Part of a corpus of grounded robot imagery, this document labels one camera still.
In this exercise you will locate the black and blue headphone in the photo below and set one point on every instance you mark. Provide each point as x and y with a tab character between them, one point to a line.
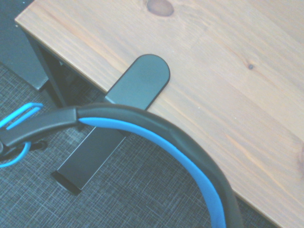
142	116

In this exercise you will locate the dark grey cabinet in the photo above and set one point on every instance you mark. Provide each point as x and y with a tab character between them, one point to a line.
16	47

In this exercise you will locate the black headphone hanger clamp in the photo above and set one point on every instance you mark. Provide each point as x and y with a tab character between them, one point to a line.
142	78

